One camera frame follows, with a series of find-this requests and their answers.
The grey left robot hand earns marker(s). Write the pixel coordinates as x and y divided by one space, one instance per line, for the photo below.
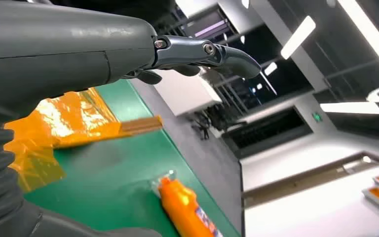
62 39

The green table mat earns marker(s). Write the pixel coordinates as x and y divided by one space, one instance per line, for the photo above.
111 170

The white ceiling light panel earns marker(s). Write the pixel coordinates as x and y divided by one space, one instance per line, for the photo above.
372 36
299 36
270 68
349 108

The green exit sign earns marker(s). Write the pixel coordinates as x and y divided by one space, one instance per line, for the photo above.
317 117

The cardboard box in yellow film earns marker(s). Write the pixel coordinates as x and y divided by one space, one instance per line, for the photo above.
71 121

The black office chair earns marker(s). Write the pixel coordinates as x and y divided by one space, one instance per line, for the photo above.
206 122

